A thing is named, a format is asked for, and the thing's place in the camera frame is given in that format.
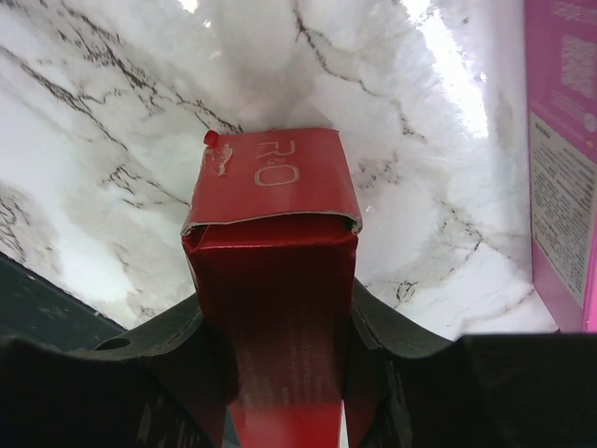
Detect black base bar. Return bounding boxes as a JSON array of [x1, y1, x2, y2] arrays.
[[0, 255, 124, 351]]

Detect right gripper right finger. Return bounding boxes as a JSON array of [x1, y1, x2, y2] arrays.
[[343, 284, 596, 447]]

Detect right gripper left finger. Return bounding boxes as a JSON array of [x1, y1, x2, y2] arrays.
[[1, 296, 233, 447]]

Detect red metallic toothpaste box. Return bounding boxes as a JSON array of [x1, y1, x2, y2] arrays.
[[181, 128, 362, 447]]

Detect pink toothpaste box diagonal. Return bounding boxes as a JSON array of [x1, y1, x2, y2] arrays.
[[524, 0, 596, 332]]

